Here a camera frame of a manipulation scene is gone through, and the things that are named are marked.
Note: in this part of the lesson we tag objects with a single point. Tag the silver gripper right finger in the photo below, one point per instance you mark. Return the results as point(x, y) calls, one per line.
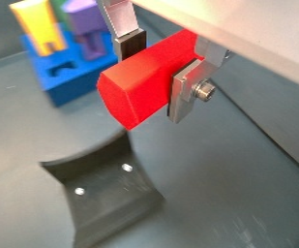
point(192, 82)

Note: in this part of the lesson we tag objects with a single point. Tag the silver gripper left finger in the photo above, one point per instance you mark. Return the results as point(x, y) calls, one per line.
point(129, 37)

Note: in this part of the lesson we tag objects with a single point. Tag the purple rounded triangle block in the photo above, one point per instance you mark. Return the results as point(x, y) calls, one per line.
point(88, 26)

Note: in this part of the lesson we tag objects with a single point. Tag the green cylinder block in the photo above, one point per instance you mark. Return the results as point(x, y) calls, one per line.
point(60, 12)

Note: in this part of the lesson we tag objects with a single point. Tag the yellow arch block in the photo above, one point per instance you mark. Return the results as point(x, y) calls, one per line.
point(40, 25)

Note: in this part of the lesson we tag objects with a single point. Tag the blue shape sorter base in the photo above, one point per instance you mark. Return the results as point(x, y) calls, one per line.
point(66, 75)

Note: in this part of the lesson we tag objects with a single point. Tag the dark grey curved holder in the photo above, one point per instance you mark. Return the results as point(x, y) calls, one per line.
point(108, 188)

